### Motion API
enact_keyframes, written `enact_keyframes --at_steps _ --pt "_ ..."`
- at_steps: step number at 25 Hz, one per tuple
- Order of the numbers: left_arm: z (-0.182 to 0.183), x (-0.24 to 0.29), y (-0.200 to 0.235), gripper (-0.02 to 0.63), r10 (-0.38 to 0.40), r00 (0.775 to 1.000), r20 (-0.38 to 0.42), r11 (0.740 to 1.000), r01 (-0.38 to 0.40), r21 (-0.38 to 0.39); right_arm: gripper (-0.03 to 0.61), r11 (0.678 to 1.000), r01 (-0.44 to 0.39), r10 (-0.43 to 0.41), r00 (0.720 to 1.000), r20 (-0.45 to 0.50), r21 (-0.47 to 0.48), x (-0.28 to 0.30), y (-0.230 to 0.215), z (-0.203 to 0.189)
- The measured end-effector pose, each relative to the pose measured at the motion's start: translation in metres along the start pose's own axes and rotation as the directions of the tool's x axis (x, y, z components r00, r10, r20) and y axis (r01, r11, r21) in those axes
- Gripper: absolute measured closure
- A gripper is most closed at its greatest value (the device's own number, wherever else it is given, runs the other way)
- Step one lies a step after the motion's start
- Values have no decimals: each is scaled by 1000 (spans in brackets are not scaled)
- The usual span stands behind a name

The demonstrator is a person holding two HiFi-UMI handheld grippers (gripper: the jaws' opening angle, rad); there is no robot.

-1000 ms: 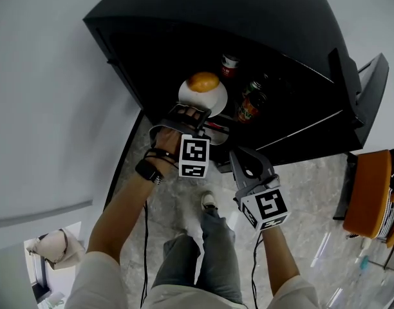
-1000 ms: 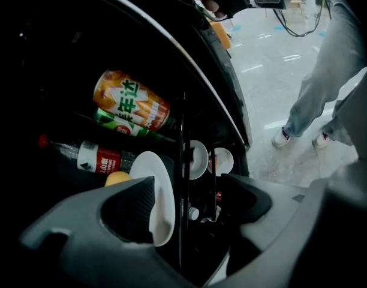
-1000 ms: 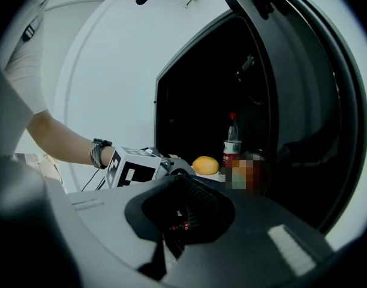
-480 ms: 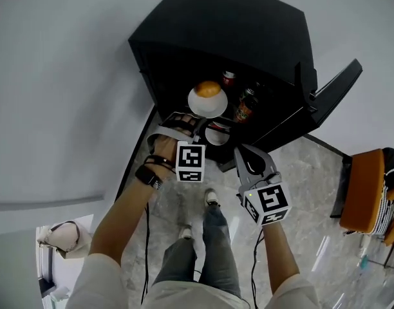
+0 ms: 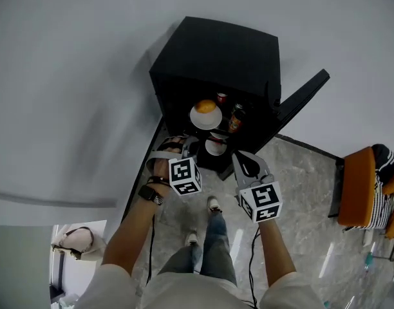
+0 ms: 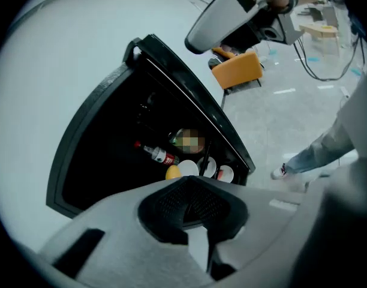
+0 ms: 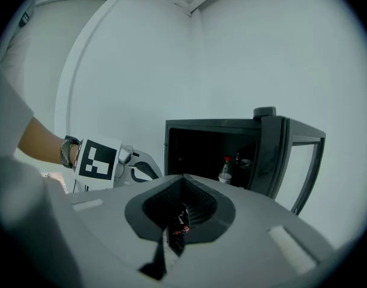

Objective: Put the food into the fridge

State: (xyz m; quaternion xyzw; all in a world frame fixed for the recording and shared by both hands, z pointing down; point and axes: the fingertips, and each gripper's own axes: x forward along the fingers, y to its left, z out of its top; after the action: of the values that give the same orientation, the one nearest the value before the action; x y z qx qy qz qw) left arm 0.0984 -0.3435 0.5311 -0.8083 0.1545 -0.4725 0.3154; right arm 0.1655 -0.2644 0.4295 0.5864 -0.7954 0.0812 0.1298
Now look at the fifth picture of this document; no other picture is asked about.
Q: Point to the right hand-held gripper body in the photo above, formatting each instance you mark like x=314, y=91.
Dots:
x=263, y=201

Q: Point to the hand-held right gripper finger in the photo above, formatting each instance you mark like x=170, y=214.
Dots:
x=240, y=171
x=253, y=166

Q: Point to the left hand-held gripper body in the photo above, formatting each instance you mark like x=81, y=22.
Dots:
x=184, y=177

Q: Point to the white round plate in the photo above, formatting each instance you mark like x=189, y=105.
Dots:
x=206, y=121

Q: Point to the orange bread bun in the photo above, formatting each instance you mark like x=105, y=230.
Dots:
x=205, y=106

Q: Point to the black mini fridge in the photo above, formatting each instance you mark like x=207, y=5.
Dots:
x=216, y=53

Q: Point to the person's right forearm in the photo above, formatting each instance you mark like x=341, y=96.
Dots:
x=275, y=253

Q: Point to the person's left forearm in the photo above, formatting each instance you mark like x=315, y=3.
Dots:
x=129, y=237

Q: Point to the person's left hand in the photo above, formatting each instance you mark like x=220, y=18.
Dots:
x=161, y=169

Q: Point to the black wrist band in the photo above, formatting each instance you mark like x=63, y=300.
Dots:
x=158, y=181

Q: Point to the black wristwatch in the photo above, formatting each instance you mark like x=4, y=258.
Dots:
x=148, y=193

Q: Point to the person's right shoe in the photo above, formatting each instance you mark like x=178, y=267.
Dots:
x=213, y=204

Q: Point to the person's shoe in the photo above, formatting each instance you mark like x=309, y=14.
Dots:
x=213, y=204
x=192, y=239

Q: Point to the black baseboard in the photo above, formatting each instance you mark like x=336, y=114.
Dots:
x=142, y=172
x=313, y=150

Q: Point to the orange label bottle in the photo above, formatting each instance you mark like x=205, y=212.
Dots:
x=236, y=121

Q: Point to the red drink can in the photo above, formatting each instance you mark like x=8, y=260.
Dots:
x=221, y=98

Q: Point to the person's left shoe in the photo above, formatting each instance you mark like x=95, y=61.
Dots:
x=192, y=239

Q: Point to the person's right leg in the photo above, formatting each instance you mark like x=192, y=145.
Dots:
x=218, y=246

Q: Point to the person's leg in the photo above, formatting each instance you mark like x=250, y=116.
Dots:
x=218, y=246
x=181, y=262

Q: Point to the person's left leg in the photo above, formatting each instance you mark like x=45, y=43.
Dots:
x=181, y=262

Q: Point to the orange armchair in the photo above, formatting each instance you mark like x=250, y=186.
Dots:
x=356, y=188

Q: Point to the white floor object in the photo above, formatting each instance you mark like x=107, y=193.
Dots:
x=368, y=237

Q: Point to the person's beige shirt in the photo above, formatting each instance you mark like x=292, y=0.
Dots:
x=197, y=293

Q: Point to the black white striped garment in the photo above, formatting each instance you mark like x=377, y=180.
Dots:
x=377, y=214

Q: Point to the teal floor object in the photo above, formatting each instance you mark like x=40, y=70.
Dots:
x=368, y=261

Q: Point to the beige handbag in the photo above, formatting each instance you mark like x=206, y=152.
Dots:
x=78, y=243

